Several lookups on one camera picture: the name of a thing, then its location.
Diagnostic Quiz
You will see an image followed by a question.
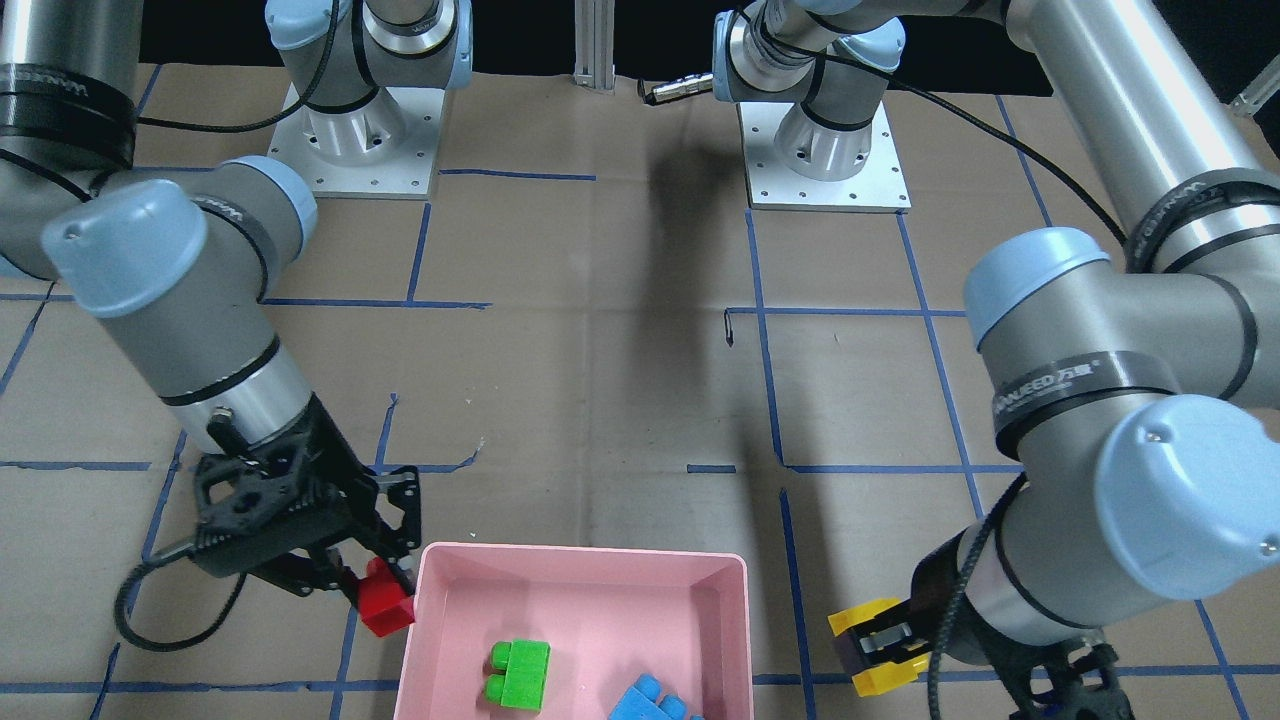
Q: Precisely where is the yellow toy block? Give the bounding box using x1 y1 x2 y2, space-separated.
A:
827 597 932 698

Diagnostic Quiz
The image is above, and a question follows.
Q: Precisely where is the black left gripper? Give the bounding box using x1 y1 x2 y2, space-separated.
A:
855 538 1135 719

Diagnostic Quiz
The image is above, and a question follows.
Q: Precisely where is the red toy block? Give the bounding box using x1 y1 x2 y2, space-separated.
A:
356 557 415 638

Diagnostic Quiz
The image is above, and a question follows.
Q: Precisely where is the aluminium profile post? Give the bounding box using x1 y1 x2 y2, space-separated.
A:
572 0 616 94

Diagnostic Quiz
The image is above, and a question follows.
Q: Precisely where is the blue toy block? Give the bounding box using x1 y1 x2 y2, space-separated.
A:
605 673 704 720

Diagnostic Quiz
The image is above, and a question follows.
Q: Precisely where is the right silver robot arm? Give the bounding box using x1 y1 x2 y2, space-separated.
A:
3 1 421 605

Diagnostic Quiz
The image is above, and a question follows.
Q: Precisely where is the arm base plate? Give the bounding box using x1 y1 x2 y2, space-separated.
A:
266 87 449 201
737 102 913 213

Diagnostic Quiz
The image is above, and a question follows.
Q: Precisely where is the green toy block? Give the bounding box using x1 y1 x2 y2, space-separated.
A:
483 638 552 714

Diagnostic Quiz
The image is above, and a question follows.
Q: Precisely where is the metal cable connector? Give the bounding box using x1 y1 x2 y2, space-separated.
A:
637 73 714 108

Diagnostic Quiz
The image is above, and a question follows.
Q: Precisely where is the pink plastic box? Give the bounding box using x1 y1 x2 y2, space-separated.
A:
394 542 755 719

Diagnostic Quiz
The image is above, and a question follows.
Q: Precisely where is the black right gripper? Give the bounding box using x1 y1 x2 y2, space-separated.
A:
193 396 422 606

